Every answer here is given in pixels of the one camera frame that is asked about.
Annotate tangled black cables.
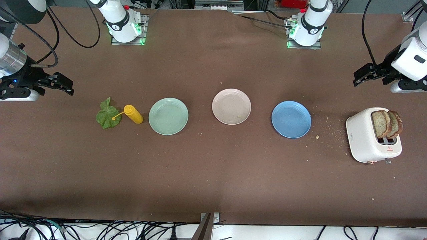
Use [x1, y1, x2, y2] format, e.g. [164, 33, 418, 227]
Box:
[0, 209, 200, 240]

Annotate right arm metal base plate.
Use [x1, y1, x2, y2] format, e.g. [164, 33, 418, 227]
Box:
[111, 14, 149, 46]

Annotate dark metal post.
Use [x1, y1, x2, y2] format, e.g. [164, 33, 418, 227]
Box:
[191, 213, 212, 240]

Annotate aluminium edge rail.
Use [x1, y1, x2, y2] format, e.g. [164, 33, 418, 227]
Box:
[6, 22, 18, 41]

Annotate grey metal equipment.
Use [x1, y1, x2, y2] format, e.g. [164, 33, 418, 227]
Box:
[194, 0, 245, 11]

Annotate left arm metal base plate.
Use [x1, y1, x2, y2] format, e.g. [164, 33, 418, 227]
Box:
[286, 18, 323, 50]

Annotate white toaster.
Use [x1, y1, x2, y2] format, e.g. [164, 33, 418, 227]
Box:
[346, 107, 403, 165]

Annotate red box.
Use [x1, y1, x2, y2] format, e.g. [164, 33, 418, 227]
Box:
[280, 0, 308, 9]

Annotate silver metal bracket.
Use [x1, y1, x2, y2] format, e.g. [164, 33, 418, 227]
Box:
[200, 212, 220, 224]

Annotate black cable on table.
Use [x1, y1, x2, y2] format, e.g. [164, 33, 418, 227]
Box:
[234, 9, 294, 26]

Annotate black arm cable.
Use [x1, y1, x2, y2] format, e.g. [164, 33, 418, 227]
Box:
[0, 0, 101, 68]
[362, 0, 427, 66]

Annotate green plate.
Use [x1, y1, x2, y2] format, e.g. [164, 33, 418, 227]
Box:
[148, 97, 189, 136]

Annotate aluminium corner rail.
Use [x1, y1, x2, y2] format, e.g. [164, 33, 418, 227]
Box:
[401, 0, 427, 23]

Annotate green lettuce leaf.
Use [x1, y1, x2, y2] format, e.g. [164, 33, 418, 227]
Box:
[96, 97, 122, 130]

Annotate yellow squeeze bottle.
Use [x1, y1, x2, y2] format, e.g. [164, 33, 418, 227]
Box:
[111, 105, 144, 124]

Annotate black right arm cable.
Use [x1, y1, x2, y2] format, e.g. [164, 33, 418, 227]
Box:
[0, 0, 101, 68]

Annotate light-crust bread slice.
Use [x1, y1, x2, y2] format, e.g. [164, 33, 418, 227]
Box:
[371, 110, 391, 139]

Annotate blue plate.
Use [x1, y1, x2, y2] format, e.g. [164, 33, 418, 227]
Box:
[271, 101, 312, 139]

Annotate dark-crust bread slice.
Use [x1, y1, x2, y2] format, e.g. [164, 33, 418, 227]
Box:
[387, 110, 404, 139]

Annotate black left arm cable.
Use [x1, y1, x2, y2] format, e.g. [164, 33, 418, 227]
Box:
[362, 0, 427, 66]

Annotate beige plate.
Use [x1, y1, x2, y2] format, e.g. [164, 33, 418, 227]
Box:
[212, 88, 252, 125]

